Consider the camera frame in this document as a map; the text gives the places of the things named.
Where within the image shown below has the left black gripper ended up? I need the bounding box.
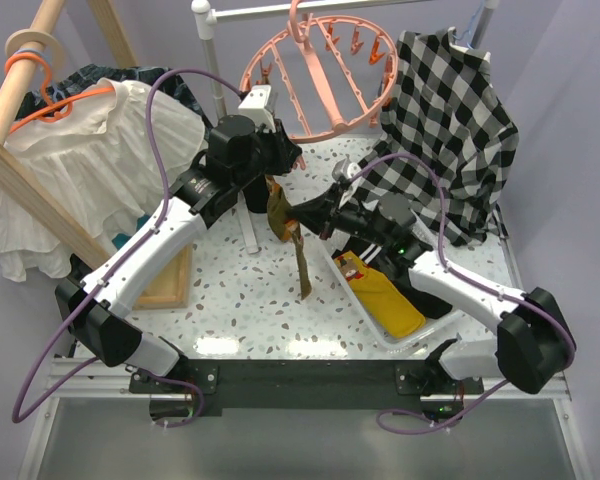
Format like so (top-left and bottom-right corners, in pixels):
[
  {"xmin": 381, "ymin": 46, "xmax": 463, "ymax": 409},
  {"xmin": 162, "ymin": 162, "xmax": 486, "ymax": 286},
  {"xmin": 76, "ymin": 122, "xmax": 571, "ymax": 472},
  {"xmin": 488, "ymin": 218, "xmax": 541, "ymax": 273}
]
[{"xmin": 233, "ymin": 117, "xmax": 301, "ymax": 189}]

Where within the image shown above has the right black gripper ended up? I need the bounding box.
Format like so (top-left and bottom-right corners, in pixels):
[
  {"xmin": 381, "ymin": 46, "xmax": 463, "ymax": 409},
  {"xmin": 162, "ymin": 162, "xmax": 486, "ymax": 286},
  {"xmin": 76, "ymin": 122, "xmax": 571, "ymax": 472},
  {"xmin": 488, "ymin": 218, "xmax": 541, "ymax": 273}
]
[{"xmin": 287, "ymin": 183, "xmax": 390, "ymax": 248}]

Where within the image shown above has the olive orange sock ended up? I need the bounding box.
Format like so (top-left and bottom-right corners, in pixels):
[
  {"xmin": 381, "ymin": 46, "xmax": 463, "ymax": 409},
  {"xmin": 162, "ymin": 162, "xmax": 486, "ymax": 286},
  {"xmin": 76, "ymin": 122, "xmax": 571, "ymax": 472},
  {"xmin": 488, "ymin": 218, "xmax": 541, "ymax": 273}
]
[
  {"xmin": 265, "ymin": 175, "xmax": 291, "ymax": 242},
  {"xmin": 287, "ymin": 221, "xmax": 312, "ymax": 300}
]

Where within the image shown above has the black striped sock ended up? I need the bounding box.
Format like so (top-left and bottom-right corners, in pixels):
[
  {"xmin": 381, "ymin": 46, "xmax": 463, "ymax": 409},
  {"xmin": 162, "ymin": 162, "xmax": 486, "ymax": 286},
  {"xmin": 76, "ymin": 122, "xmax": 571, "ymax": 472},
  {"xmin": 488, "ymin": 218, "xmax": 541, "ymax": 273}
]
[{"xmin": 242, "ymin": 175, "xmax": 269, "ymax": 214}]

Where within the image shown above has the pink round clip hanger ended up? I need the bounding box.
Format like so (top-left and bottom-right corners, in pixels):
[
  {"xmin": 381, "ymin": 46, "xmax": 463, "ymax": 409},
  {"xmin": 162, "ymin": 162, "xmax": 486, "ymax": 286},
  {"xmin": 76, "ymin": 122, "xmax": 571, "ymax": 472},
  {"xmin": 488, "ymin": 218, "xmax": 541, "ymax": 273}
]
[{"xmin": 240, "ymin": 1, "xmax": 398, "ymax": 144}]

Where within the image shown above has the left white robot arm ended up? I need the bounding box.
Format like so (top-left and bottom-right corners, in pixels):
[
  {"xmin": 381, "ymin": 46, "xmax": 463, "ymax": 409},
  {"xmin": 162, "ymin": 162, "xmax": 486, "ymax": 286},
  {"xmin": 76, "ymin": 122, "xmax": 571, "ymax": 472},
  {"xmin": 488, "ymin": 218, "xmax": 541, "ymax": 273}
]
[{"xmin": 56, "ymin": 108, "xmax": 302, "ymax": 392}]

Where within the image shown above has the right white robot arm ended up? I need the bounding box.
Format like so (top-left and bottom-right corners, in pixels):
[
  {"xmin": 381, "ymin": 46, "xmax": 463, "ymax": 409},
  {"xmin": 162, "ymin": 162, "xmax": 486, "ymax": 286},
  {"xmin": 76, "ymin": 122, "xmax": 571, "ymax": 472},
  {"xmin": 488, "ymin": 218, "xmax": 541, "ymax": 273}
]
[{"xmin": 288, "ymin": 182, "xmax": 576, "ymax": 394}]

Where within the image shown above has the orange clothes hanger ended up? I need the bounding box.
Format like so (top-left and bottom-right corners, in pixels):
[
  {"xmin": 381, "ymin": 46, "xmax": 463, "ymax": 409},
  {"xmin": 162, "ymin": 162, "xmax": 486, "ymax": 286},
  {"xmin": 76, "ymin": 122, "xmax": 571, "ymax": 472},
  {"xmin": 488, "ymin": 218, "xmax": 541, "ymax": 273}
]
[{"xmin": 4, "ymin": 49, "xmax": 115, "ymax": 134}]

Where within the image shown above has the blue clothes hanger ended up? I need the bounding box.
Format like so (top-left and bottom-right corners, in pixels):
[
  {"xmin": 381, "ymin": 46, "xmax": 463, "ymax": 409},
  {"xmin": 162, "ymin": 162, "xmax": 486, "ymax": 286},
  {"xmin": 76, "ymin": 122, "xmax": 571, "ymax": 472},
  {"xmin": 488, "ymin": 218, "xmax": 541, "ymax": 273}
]
[{"xmin": 452, "ymin": 0, "xmax": 486, "ymax": 49}]

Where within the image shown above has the black white banded sock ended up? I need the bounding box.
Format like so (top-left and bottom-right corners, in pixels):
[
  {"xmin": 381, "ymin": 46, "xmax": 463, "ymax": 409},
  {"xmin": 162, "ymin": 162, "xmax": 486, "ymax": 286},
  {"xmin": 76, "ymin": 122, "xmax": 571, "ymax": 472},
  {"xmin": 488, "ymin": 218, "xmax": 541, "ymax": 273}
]
[{"xmin": 343, "ymin": 237, "xmax": 452, "ymax": 319}]

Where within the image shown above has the yellow sock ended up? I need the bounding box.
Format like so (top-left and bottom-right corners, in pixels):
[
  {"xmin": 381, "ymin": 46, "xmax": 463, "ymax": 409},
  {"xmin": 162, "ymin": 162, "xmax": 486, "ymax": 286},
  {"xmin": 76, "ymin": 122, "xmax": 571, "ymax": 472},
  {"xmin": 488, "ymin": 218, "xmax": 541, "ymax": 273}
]
[{"xmin": 334, "ymin": 251, "xmax": 426, "ymax": 339}]

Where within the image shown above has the white plastic basket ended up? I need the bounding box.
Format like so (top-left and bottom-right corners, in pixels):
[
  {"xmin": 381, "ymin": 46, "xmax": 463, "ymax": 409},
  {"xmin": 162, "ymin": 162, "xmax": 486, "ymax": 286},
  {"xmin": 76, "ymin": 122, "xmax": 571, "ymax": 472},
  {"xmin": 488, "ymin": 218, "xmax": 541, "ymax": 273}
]
[{"xmin": 320, "ymin": 233, "xmax": 488, "ymax": 351}]

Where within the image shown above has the black white checkered shirt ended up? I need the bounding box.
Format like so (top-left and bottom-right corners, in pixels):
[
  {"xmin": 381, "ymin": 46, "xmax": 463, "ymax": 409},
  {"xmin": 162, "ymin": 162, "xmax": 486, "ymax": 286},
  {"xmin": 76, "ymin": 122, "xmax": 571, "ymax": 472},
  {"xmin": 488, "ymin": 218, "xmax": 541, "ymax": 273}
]
[{"xmin": 355, "ymin": 28, "xmax": 519, "ymax": 247}]

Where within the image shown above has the teal cloth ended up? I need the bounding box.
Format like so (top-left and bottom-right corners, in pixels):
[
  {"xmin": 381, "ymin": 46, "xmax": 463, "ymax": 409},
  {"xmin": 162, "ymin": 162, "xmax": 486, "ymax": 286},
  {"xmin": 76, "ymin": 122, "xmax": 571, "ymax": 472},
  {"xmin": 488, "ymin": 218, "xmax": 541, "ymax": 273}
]
[{"xmin": 111, "ymin": 215, "xmax": 150, "ymax": 250}]

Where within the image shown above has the white blouse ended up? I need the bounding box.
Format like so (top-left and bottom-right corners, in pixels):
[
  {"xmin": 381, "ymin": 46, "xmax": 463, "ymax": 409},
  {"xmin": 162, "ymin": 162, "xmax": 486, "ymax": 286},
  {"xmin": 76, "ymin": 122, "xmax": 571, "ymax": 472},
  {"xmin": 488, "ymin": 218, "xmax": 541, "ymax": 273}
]
[{"xmin": 0, "ymin": 78, "xmax": 207, "ymax": 282}]

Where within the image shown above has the dark patterned garment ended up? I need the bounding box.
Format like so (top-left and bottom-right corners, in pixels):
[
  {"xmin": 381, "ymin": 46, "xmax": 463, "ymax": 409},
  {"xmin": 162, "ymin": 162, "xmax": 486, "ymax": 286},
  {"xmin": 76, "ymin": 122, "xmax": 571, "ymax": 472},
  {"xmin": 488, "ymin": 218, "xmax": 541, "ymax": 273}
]
[{"xmin": 15, "ymin": 64, "xmax": 212, "ymax": 133}]

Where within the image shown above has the wooden clothes rack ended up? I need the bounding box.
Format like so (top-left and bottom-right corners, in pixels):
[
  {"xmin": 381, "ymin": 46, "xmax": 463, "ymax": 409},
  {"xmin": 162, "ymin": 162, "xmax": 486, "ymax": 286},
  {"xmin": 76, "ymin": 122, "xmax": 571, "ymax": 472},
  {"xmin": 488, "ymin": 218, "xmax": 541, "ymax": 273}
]
[{"xmin": 0, "ymin": 0, "xmax": 191, "ymax": 311}]

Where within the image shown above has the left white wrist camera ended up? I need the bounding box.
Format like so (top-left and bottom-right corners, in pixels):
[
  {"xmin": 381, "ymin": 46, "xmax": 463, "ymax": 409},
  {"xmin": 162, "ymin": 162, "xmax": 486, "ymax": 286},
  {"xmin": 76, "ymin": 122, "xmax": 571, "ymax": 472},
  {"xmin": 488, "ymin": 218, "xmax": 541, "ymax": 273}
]
[{"xmin": 238, "ymin": 85, "xmax": 277, "ymax": 131}]

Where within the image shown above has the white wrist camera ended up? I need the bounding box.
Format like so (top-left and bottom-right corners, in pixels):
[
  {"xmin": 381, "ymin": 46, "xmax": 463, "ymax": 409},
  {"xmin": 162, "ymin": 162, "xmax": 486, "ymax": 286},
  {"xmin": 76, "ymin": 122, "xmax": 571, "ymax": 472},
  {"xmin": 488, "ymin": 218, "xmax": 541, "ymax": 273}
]
[
  {"xmin": 332, "ymin": 158, "xmax": 361, "ymax": 196},
  {"xmin": 238, "ymin": 85, "xmax": 277, "ymax": 131}
]

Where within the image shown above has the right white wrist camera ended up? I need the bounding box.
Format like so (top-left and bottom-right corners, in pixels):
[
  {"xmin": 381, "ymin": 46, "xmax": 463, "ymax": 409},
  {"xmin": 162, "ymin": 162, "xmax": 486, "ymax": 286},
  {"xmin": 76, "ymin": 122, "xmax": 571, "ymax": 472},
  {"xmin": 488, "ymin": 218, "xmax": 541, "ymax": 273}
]
[{"xmin": 332, "ymin": 158, "xmax": 361, "ymax": 196}]

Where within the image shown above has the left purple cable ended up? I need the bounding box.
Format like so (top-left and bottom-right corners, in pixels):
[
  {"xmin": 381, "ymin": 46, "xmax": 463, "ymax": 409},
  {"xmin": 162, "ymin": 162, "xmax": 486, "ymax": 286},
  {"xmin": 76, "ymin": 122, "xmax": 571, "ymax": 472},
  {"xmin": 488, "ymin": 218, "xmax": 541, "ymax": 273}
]
[{"xmin": 12, "ymin": 68, "xmax": 246, "ymax": 429}]

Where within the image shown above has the white metal clothes rail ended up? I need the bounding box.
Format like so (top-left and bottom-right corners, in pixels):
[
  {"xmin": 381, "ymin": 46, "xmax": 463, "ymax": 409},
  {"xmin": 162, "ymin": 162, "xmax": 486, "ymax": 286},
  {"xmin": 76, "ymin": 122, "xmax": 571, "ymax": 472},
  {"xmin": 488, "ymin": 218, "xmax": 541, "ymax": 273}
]
[{"xmin": 190, "ymin": 0, "xmax": 501, "ymax": 256}]

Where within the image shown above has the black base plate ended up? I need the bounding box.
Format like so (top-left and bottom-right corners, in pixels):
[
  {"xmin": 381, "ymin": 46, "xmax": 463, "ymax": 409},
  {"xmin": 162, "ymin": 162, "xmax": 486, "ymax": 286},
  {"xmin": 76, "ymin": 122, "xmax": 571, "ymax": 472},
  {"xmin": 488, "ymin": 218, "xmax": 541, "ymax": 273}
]
[{"xmin": 129, "ymin": 359, "xmax": 483, "ymax": 420}]

